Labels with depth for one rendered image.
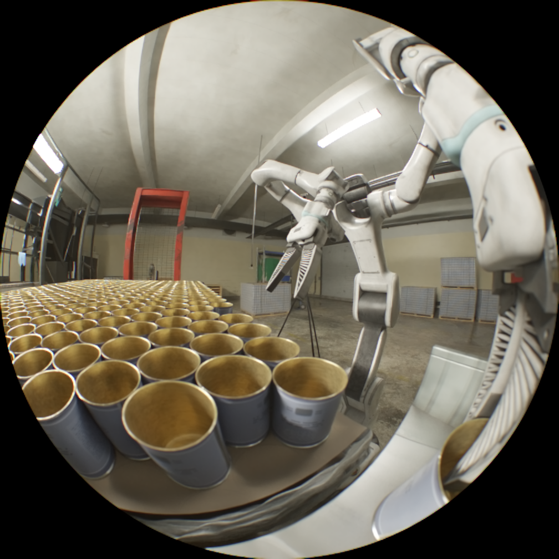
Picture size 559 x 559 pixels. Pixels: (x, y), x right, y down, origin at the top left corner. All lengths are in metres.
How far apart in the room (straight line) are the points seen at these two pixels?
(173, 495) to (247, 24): 3.76
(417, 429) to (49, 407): 0.36
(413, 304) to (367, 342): 5.85
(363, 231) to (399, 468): 0.64
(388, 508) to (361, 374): 0.76
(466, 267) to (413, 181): 6.08
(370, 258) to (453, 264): 5.94
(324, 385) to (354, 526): 0.16
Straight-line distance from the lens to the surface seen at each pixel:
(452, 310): 6.59
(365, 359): 0.83
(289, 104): 4.11
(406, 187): 0.56
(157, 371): 0.22
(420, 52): 0.19
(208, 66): 3.88
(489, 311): 6.82
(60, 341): 0.33
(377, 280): 0.73
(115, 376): 0.21
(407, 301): 6.66
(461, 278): 6.53
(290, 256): 0.40
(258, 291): 5.06
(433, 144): 0.58
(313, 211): 0.41
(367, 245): 0.66
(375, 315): 0.75
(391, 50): 0.21
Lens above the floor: 1.24
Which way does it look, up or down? 1 degrees down
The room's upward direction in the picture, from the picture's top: 1 degrees clockwise
